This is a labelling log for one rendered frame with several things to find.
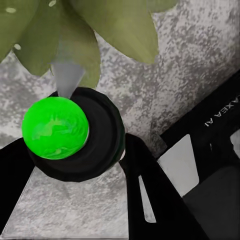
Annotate insectifuge atomizer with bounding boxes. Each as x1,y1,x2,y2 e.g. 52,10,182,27
21,59,127,183

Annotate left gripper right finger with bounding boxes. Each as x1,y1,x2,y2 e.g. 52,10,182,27
124,133,210,240

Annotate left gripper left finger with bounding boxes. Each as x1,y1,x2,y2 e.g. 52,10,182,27
0,137,36,235

